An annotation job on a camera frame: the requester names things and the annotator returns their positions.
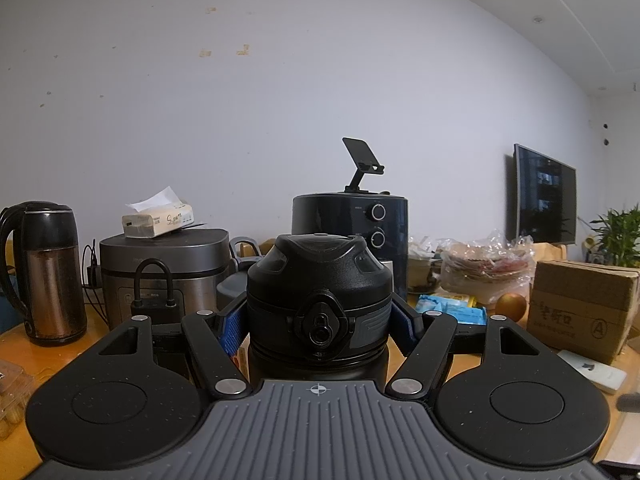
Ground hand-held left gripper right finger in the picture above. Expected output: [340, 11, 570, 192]
[385, 296, 541, 397]

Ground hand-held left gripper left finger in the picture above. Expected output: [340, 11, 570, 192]
[97, 296, 252, 397]

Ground black water bottle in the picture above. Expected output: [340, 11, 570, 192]
[246, 233, 394, 396]

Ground blue wipe packet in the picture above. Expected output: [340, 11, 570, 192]
[415, 294, 453, 319]

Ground blue cloth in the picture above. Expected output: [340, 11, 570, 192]
[440, 304, 488, 327]

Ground clear plastic food bag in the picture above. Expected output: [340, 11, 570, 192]
[407, 237, 444, 294]

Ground grey rice cooker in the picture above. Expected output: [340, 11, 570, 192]
[99, 227, 232, 331]

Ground bagged stack of paper plates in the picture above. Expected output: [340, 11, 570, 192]
[440, 230, 537, 311]

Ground tissue pack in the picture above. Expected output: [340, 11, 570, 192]
[122, 186, 195, 239]

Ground dark blue air fryer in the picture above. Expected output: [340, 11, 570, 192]
[292, 191, 410, 302]

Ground black plug adapter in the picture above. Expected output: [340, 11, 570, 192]
[86, 245, 104, 289]

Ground cardboard box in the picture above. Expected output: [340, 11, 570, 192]
[526, 259, 640, 365]

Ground black phone stand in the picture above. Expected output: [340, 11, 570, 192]
[342, 137, 392, 196]

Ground black and copper electric kettle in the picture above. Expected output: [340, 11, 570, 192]
[0, 201, 89, 347]

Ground white remote control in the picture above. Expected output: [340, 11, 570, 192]
[556, 349, 628, 395]

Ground blue chair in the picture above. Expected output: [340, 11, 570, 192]
[0, 294, 22, 334]

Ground clear box of yellow fruits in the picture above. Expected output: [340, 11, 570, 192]
[0, 360, 36, 442]

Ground green potted plant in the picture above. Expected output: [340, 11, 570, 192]
[580, 205, 640, 268]

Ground black charger with loop cable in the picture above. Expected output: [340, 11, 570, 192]
[131, 258, 184, 327]

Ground wall television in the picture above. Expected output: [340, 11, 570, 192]
[506, 143, 578, 247]

